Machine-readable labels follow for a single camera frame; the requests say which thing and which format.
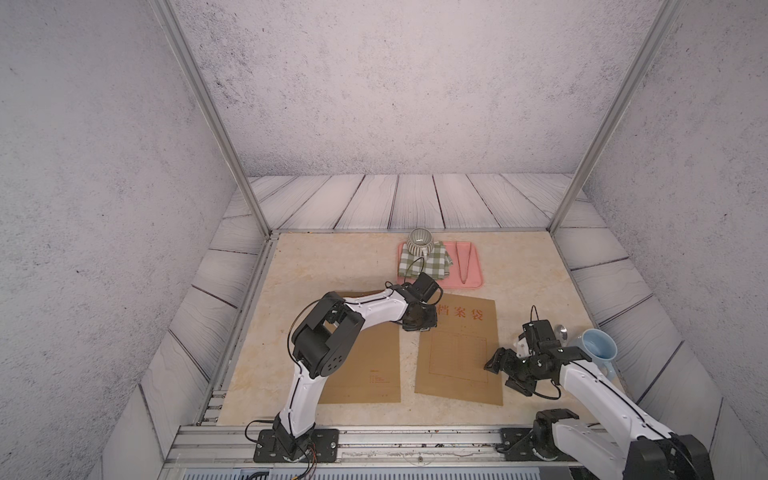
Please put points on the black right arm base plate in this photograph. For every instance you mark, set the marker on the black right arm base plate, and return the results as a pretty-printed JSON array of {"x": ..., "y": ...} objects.
[{"x": 517, "y": 445}]

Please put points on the aluminium frame post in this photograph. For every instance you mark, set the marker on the aluminium frame post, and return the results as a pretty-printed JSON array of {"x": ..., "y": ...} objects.
[
  {"x": 643, "y": 60},
  {"x": 175, "y": 36}
]

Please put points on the striped grey-green bowl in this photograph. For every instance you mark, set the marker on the striped grey-green bowl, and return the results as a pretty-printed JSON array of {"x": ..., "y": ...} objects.
[{"x": 420, "y": 242}]

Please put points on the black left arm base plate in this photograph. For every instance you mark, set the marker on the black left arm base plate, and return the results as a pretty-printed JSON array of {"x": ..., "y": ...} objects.
[{"x": 320, "y": 445}]

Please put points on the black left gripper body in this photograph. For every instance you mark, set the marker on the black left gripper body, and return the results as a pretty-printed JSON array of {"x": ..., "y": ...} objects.
[{"x": 426, "y": 319}]

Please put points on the light blue mug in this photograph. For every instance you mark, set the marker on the light blue mug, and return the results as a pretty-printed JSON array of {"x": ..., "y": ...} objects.
[{"x": 601, "y": 348}]

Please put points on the brown kraft file bag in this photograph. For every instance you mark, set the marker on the brown kraft file bag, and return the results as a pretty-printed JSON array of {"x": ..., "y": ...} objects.
[{"x": 371, "y": 372}]

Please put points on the pink plastic tray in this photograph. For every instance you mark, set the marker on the pink plastic tray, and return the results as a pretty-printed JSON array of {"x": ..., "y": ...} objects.
[{"x": 453, "y": 264}]

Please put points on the green checkered cloth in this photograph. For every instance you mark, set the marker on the green checkered cloth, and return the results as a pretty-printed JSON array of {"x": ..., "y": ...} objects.
[{"x": 436, "y": 264}]

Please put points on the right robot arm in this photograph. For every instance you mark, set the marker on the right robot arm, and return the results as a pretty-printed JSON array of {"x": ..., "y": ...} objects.
[{"x": 625, "y": 442}]

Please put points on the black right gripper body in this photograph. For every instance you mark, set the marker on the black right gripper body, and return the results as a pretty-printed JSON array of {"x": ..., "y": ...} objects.
[{"x": 521, "y": 372}]

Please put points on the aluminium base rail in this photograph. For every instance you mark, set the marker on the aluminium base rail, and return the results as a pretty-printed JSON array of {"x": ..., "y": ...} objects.
[{"x": 363, "y": 453}]

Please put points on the aluminium frame post left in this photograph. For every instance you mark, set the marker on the aluminium frame post left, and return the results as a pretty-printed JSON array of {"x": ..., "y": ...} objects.
[{"x": 175, "y": 36}]

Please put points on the aluminium frame post right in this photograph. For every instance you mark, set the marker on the aluminium frame post right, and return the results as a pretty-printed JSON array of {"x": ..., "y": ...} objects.
[{"x": 643, "y": 60}]

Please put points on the metal spoon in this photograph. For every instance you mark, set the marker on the metal spoon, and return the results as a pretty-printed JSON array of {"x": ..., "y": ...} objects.
[{"x": 561, "y": 330}]

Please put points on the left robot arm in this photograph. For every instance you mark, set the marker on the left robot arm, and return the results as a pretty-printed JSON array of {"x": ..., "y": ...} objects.
[{"x": 322, "y": 337}]

